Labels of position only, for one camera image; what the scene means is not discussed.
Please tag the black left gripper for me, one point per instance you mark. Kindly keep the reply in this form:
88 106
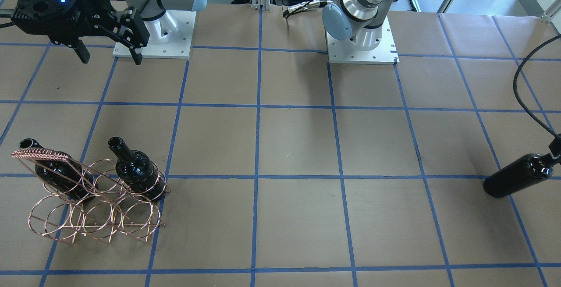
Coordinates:
555 145

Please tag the dark wine bottle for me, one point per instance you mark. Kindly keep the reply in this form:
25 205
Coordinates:
524 172

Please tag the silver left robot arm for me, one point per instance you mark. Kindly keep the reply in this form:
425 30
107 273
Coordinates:
357 22

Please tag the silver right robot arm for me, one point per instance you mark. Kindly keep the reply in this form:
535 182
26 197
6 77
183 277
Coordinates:
149 10

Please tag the dark bottle in basket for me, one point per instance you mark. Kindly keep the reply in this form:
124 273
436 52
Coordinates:
69 179
137 171

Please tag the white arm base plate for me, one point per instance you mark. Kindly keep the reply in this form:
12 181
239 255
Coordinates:
170 35
376 48

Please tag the copper wire wine basket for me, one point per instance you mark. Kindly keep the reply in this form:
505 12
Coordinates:
109 207

